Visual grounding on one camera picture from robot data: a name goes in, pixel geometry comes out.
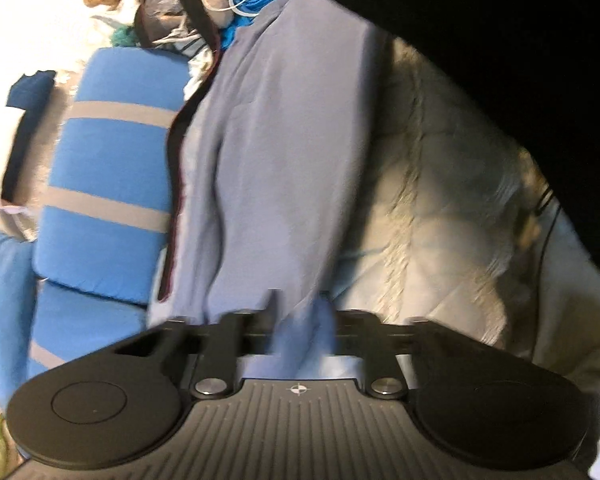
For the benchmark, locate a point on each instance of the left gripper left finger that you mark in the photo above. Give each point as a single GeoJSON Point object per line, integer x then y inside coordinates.
{"type": "Point", "coordinates": [216, 374]}

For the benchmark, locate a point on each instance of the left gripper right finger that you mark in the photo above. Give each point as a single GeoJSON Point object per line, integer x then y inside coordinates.
{"type": "Point", "coordinates": [359, 349]}

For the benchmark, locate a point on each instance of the blue-grey sweatpants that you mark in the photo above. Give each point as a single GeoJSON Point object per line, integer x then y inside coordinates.
{"type": "Point", "coordinates": [271, 165]}

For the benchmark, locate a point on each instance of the quilted white bedspread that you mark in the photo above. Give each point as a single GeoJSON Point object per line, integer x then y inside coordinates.
{"type": "Point", "coordinates": [445, 225]}

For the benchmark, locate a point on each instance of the left blue striped pillow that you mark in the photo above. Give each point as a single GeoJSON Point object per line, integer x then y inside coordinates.
{"type": "Point", "coordinates": [69, 324]}

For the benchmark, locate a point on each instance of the blue striped pillow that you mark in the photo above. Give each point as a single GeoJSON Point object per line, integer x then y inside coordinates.
{"type": "Point", "coordinates": [69, 324]}
{"type": "Point", "coordinates": [107, 206]}

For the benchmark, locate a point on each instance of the right blue striped pillow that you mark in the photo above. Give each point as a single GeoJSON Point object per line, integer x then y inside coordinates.
{"type": "Point", "coordinates": [107, 206]}

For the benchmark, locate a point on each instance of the plain blue pillow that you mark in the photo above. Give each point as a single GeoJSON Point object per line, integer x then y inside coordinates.
{"type": "Point", "coordinates": [17, 306]}

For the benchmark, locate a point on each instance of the white striped cloth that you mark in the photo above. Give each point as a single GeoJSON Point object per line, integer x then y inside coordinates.
{"type": "Point", "coordinates": [199, 55]}

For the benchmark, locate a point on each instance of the dark navy cushion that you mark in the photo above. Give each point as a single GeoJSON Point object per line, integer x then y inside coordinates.
{"type": "Point", "coordinates": [30, 95]}

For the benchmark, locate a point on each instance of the teal yarn item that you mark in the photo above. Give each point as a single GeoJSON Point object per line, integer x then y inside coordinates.
{"type": "Point", "coordinates": [124, 36]}

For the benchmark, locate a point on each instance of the beige plush toy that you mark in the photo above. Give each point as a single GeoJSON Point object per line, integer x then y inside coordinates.
{"type": "Point", "coordinates": [220, 12]}

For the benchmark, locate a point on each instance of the black strap red edge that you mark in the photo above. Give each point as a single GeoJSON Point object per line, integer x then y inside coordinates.
{"type": "Point", "coordinates": [177, 134]}

